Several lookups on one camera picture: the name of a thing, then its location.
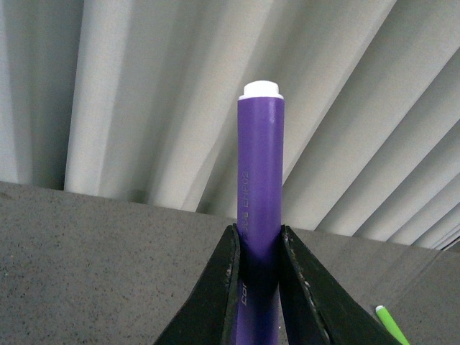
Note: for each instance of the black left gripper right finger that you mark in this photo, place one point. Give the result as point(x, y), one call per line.
point(315, 307)

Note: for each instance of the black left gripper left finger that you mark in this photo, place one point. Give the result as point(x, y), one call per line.
point(209, 314)

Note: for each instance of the purple highlighter pen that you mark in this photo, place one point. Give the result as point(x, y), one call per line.
point(260, 124)

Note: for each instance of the green highlighter pen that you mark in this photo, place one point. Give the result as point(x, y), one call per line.
point(390, 325)

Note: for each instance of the white pleated curtain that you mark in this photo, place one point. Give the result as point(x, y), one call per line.
point(136, 100)

